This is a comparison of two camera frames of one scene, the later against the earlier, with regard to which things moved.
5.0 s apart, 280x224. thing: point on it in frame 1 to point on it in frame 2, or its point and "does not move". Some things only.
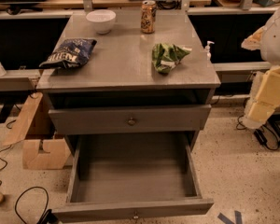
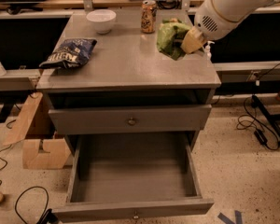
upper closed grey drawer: [130, 119] does not move
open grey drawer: [126, 175] does not move
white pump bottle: [207, 49] does not move
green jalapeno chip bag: [165, 57] to [170, 38]
